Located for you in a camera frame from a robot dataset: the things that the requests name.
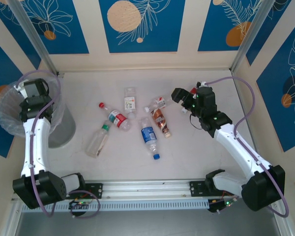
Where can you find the red white label bottle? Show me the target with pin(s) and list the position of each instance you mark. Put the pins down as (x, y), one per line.
(159, 102)

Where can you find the brown label bottle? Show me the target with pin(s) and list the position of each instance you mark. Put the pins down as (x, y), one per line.
(159, 120)

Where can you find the blue label blue cap bottle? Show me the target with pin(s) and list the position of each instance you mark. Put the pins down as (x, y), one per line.
(148, 134)

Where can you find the white label clear bottle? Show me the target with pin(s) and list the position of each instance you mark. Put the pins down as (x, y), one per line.
(130, 102)

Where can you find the red cap red label bottle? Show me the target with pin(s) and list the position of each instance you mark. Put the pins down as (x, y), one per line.
(116, 118)

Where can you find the green cap clear bottle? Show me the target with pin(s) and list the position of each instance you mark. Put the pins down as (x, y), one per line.
(97, 143)

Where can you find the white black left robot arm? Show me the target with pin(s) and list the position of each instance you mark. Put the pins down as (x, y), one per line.
(37, 147)

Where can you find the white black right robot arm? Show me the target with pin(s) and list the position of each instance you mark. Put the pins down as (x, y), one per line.
(236, 150)

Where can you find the clear plastic bin liner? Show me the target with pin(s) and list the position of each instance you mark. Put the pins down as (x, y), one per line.
(7, 108)

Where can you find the grey metal waste bin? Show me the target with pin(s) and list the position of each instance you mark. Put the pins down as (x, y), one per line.
(64, 127)

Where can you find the grey metal plate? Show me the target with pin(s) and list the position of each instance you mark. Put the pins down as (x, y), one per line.
(147, 223)

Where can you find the aluminium frame post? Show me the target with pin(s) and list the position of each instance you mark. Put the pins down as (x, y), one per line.
(250, 37)
(34, 37)

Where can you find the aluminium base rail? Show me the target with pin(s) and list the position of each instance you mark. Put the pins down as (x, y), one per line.
(147, 189)

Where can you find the aluminium side rail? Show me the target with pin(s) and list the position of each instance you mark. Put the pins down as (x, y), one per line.
(286, 228)
(8, 221)

